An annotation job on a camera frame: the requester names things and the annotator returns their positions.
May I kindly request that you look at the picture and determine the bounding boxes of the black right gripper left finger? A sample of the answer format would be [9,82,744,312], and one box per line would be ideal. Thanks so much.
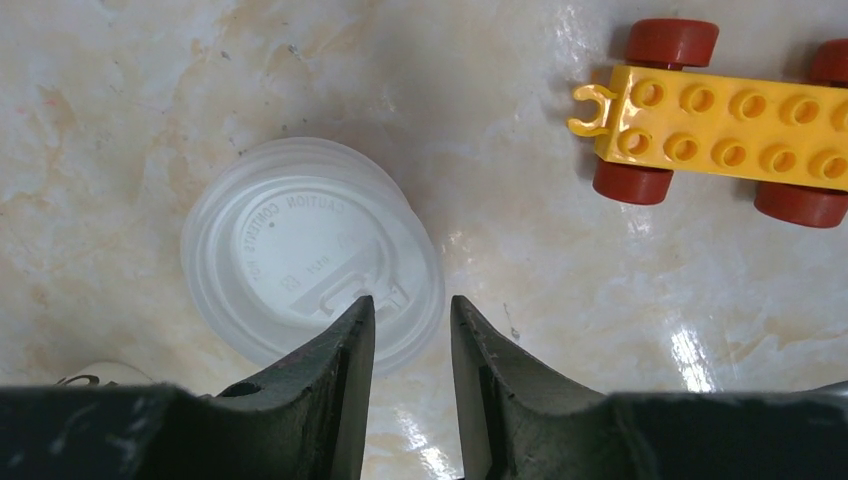
[1,296,375,479]

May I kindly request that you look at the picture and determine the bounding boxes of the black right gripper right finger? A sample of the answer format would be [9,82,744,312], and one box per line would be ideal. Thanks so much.
[450,296,847,479]

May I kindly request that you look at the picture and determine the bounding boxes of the white paper coffee cup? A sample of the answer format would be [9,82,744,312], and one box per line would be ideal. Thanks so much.
[56,362,154,387]

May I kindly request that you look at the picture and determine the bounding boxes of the stack of translucent lids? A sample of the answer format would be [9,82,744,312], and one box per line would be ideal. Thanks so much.
[180,137,446,376]

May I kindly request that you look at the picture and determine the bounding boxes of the yellow toy car red wheels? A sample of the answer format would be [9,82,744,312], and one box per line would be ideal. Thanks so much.
[567,18,847,229]

